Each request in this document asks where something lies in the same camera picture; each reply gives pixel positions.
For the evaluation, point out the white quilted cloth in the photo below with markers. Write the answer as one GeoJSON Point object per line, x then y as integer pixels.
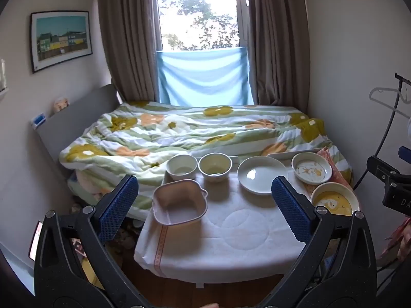
{"type": "Point", "coordinates": [231, 231]}

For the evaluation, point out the plain white bowl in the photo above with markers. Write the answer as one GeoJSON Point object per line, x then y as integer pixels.
{"type": "Point", "coordinates": [181, 168]}

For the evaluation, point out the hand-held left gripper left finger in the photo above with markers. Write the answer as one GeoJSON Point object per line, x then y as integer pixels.
{"type": "Point", "coordinates": [118, 210]}

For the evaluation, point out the window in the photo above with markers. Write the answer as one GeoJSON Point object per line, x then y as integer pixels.
{"type": "Point", "coordinates": [199, 12]}

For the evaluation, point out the cream bowl with small print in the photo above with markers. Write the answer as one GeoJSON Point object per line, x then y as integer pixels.
{"type": "Point", "coordinates": [215, 166]}

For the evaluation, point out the brown curtain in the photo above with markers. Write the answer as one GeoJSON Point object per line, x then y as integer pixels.
{"type": "Point", "coordinates": [279, 54]}
{"type": "Point", "coordinates": [128, 38]}

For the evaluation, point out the plain white plate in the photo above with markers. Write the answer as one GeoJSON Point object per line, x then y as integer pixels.
{"type": "Point", "coordinates": [257, 175]}

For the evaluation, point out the pink floral cloth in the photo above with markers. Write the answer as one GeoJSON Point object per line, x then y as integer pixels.
{"type": "Point", "coordinates": [340, 173]}

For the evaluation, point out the grey bed headboard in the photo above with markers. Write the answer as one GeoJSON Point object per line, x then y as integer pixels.
{"type": "Point", "coordinates": [74, 125]}

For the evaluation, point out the black clothes rack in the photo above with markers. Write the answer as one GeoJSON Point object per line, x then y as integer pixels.
{"type": "Point", "coordinates": [390, 118]}

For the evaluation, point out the lit smartphone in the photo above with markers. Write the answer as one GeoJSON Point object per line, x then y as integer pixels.
{"type": "Point", "coordinates": [35, 240]}

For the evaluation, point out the blue tissue pack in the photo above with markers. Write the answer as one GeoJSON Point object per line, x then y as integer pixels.
{"type": "Point", "coordinates": [39, 121]}

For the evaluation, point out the light blue cloth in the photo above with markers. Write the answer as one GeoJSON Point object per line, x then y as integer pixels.
{"type": "Point", "coordinates": [202, 77]}

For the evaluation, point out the white clothes hanger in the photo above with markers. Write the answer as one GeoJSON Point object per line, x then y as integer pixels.
{"type": "Point", "coordinates": [385, 89]}

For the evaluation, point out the red patterned garment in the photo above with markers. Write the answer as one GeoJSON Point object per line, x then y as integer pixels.
{"type": "Point", "coordinates": [393, 237]}

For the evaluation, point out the white wall switch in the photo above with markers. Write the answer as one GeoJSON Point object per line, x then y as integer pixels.
{"type": "Point", "coordinates": [2, 77]}

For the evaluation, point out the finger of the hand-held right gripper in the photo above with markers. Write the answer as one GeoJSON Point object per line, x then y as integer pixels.
{"type": "Point", "coordinates": [405, 153]}
{"type": "Point", "coordinates": [380, 168]}

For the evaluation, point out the white rimmed table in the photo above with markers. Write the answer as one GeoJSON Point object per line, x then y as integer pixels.
{"type": "Point", "coordinates": [289, 154]}

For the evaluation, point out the yellow duck print bowl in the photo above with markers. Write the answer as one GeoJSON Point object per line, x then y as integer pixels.
{"type": "Point", "coordinates": [334, 202]}

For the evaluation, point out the small plush figure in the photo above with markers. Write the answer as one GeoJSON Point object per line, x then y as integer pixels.
{"type": "Point", "coordinates": [61, 104]}

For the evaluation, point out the small rabbit print plate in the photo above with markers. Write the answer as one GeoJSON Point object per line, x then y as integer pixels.
{"type": "Point", "coordinates": [311, 170]}

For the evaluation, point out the framed houses picture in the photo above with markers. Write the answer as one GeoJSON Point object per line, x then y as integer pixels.
{"type": "Point", "coordinates": [61, 40]}

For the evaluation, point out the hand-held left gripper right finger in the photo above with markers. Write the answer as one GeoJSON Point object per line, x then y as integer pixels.
{"type": "Point", "coordinates": [292, 210]}

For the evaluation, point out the floral striped blanket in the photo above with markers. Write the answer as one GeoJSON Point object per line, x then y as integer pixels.
{"type": "Point", "coordinates": [192, 128]}

